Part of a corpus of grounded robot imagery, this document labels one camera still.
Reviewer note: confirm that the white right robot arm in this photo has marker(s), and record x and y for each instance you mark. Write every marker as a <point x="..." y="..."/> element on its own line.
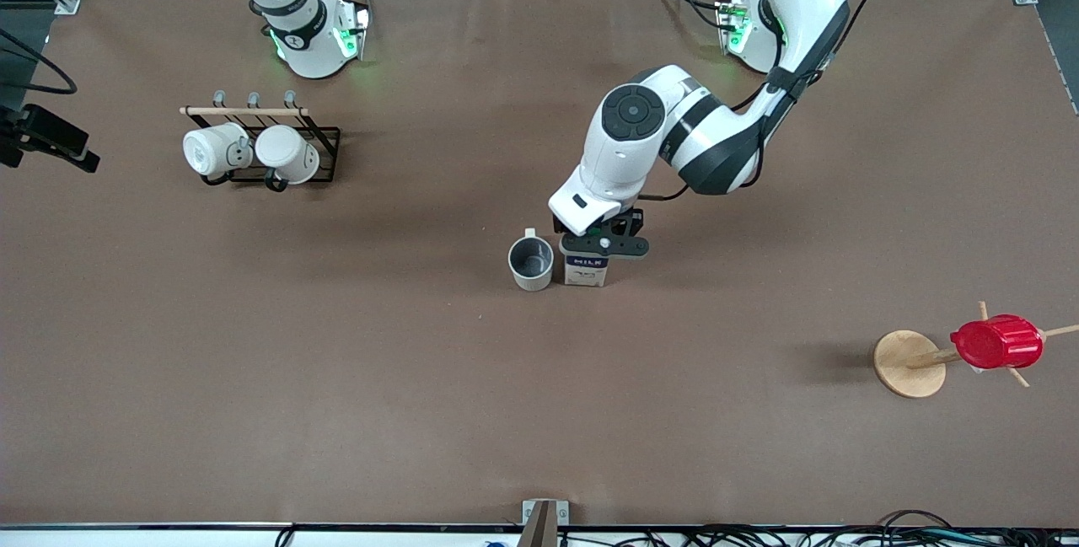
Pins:
<point x="308" y="45"/>

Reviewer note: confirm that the brown table cover sheet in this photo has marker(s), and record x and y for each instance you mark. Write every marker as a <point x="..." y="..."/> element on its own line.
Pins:
<point x="539" y="404"/>

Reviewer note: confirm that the blue white milk carton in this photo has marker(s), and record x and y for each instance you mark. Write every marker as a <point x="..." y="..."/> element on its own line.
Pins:
<point x="586" y="273"/>

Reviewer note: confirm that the white ribbed mug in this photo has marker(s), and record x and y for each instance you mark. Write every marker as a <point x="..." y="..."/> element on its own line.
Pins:
<point x="211" y="151"/>
<point x="287" y="151"/>

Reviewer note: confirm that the wooden cup tree stand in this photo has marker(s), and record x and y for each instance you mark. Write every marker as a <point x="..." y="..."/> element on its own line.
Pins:
<point x="909" y="361"/>

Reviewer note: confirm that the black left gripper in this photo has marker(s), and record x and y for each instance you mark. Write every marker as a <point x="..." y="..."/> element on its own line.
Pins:
<point x="630" y="219"/>

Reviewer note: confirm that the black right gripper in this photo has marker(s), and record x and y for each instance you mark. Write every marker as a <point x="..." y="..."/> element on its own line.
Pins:
<point x="34" y="131"/>

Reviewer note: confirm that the metal bracket with post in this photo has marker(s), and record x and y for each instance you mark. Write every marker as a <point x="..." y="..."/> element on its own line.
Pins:
<point x="544" y="522"/>

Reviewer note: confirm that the red plastic cup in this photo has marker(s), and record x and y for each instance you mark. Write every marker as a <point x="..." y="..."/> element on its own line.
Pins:
<point x="999" y="342"/>

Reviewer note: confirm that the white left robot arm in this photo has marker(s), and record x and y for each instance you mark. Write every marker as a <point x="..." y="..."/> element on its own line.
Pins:
<point x="641" y="134"/>

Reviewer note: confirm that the white mug grey inside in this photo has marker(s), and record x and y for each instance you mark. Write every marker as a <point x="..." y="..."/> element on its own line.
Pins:
<point x="531" y="265"/>

